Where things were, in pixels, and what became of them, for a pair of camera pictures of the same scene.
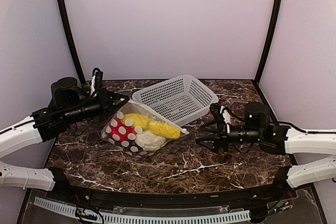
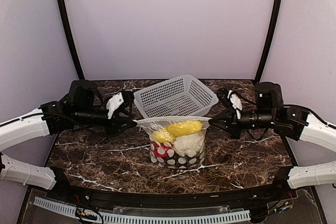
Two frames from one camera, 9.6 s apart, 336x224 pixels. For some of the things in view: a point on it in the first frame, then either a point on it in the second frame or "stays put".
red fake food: [117, 130] to [160, 151]
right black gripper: [222, 139] to [231, 124]
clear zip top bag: [137, 129] to [176, 142]
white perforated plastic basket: [179, 100] stays put
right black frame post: [279, 1] stays put
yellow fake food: [136, 120] to [164, 135]
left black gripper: [105, 97] to [117, 121]
